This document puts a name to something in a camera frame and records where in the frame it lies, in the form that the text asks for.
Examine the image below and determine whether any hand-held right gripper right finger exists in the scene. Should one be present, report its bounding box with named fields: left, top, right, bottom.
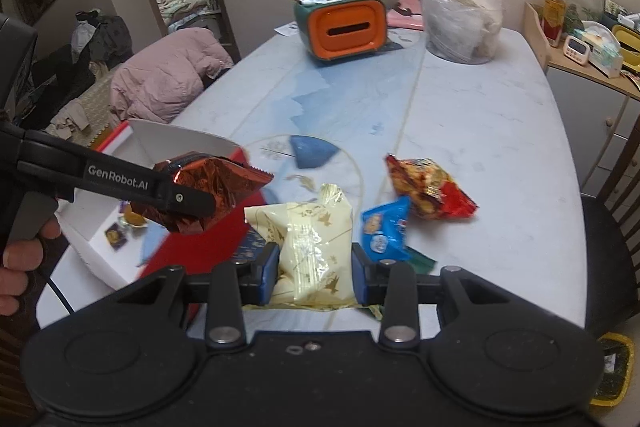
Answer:
left=351, top=243, right=501, bottom=351

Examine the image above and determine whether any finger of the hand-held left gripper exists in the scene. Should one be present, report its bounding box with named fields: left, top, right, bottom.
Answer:
left=75, top=147, right=216, bottom=222

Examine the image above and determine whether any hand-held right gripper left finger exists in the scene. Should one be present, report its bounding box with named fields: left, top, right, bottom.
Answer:
left=117, top=242, right=280, bottom=351

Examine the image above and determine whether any gold candy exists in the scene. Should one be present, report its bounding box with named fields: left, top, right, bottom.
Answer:
left=122, top=202, right=149, bottom=231

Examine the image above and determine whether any white cardboard box red edge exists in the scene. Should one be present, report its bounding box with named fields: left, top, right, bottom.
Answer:
left=60, top=119, right=269, bottom=291

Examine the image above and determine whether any cream yellow snack packet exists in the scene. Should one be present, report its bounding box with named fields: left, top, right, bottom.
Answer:
left=242, top=183, right=384, bottom=321

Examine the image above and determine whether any orange-brown foil snack bag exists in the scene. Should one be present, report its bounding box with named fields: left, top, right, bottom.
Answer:
left=129, top=151, right=275, bottom=236

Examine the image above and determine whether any person's left hand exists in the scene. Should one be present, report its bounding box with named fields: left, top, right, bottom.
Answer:
left=0, top=214, right=64, bottom=318

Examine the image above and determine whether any dark blue snack packet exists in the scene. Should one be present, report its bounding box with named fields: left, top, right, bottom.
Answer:
left=234, top=227, right=271, bottom=264

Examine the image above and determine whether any small dark candy packet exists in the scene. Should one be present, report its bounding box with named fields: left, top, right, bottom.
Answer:
left=103, top=224, right=130, bottom=253

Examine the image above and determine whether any dark green snack packet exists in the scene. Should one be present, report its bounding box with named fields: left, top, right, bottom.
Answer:
left=404, top=246, right=439, bottom=271

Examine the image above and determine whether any small beige cloth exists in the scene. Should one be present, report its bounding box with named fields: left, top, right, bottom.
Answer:
left=46, top=99, right=91, bottom=138

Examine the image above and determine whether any cream knitted cloth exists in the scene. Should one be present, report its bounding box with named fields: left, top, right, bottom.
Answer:
left=79, top=72, right=120, bottom=138

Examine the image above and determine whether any pile of dark clothes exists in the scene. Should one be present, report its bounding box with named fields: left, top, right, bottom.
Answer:
left=71, top=9, right=134, bottom=74

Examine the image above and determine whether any pink puffer jacket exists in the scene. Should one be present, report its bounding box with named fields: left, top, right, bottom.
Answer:
left=110, top=27, right=234, bottom=126

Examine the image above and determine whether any red and yellow snack bag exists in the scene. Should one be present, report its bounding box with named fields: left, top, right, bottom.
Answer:
left=384, top=154, right=479, bottom=221

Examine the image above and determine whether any dark wooden chair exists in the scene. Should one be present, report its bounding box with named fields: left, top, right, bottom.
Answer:
left=579, top=146, right=640, bottom=339

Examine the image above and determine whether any green orange pen holder box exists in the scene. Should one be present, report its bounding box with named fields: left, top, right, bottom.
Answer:
left=293, top=0, right=389, bottom=67

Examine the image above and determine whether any yellow waste basket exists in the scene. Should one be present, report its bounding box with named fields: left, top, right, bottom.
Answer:
left=589, top=331, right=636, bottom=408

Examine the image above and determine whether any pink folder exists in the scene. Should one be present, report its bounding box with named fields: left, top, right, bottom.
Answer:
left=387, top=0, right=426, bottom=30

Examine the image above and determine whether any wooden side cabinet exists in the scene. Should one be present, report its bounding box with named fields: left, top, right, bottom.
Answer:
left=522, top=2, right=640, bottom=188

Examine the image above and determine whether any clear plastic bag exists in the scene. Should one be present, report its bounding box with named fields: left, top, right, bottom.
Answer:
left=414, top=0, right=504, bottom=64

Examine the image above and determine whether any white kitchen timer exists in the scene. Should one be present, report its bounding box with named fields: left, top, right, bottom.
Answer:
left=563, top=34, right=589, bottom=66

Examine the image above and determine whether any clear bottle red label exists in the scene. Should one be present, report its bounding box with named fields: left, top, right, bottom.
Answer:
left=542, top=0, right=569, bottom=48

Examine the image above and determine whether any white tissue pack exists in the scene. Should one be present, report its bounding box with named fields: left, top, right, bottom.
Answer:
left=581, top=21, right=626, bottom=78

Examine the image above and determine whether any yellow storage container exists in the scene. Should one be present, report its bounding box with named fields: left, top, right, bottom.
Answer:
left=611, top=24, right=640, bottom=74

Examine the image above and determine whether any black cable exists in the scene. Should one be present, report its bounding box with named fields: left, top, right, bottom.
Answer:
left=37, top=270, right=76, bottom=314

